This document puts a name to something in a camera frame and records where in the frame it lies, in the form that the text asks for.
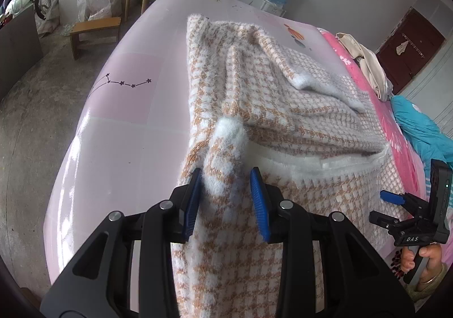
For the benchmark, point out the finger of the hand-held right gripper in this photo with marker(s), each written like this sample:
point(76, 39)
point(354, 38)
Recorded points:
point(384, 221)
point(393, 197)

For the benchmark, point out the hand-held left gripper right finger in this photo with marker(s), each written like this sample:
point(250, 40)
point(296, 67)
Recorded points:
point(260, 208)

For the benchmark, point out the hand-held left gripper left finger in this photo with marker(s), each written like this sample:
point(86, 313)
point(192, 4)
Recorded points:
point(193, 204)

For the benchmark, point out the beige white houndstooth coat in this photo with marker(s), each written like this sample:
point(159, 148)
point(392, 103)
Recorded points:
point(318, 116)

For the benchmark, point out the person's right hand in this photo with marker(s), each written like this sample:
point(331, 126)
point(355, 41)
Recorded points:
point(431, 257)

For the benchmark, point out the pink floral bedsheet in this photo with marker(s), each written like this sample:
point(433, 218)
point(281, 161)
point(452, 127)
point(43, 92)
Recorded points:
point(400, 133)

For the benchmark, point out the gold bangle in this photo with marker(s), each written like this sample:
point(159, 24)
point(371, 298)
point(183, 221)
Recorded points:
point(433, 279)

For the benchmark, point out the pale pink printed mattress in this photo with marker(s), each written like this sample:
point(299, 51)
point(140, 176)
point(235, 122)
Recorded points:
point(116, 133)

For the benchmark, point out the cream garment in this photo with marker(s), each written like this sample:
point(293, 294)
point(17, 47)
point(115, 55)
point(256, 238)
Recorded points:
point(371, 66)

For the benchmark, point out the brown door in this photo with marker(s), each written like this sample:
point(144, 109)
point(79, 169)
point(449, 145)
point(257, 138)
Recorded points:
point(414, 59)

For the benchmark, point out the small beige hanging cloth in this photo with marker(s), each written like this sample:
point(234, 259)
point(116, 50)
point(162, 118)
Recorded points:
point(401, 48)

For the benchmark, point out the white water dispenser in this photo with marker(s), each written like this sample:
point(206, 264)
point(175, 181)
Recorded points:
point(272, 9)

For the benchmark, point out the small wooden stool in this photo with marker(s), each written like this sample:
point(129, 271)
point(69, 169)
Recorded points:
point(95, 24)

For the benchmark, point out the white plastic bag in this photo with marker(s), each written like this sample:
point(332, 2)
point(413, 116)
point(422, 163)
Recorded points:
point(95, 6)

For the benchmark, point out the dark cabinet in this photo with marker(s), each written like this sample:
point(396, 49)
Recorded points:
point(17, 52)

